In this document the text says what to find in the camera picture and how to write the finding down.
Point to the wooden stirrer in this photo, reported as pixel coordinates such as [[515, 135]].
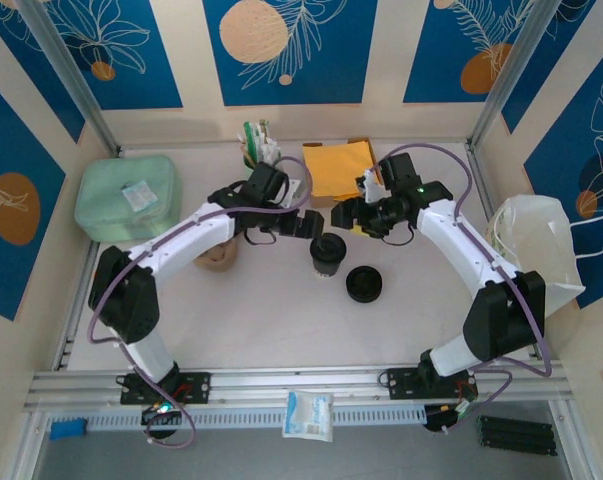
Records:
[[264, 131], [246, 152]]

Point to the brown pulp cup carrier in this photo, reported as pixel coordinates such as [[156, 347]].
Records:
[[216, 260]]

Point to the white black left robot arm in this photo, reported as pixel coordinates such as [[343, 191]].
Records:
[[181, 240]]

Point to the white blue plastic packet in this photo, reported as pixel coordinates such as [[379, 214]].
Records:
[[308, 415]]

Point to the green plastic container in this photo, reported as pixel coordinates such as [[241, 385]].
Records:
[[106, 210]]

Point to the aluminium front rail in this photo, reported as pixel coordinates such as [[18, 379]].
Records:
[[281, 382]]

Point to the black paper coffee cup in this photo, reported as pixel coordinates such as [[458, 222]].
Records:
[[327, 269]]

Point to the black cup lid stack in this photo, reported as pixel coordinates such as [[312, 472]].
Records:
[[364, 284]]

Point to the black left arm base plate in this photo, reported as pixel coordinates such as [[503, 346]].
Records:
[[196, 387]]

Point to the aluminium frame post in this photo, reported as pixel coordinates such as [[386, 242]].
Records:
[[512, 75], [73, 75]]

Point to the black plastic cup lid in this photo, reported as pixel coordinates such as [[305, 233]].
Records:
[[331, 250]]

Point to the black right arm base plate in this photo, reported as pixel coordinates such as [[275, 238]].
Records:
[[401, 384]]

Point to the white paper takeout bag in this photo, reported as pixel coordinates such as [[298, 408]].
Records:
[[536, 235]]

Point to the brown cardboard napkin tray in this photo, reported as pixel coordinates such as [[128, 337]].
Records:
[[321, 201]]

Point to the mint green holder cup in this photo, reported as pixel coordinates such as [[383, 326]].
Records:
[[248, 169]]

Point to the blue plastic clip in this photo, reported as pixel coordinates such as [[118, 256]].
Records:
[[68, 430]]

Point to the black ribbed block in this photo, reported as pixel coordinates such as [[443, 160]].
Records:
[[516, 435]]

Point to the yellow napkin stack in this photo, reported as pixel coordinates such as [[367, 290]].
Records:
[[331, 170]]

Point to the green white sachet stick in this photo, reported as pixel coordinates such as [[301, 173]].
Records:
[[251, 137]]

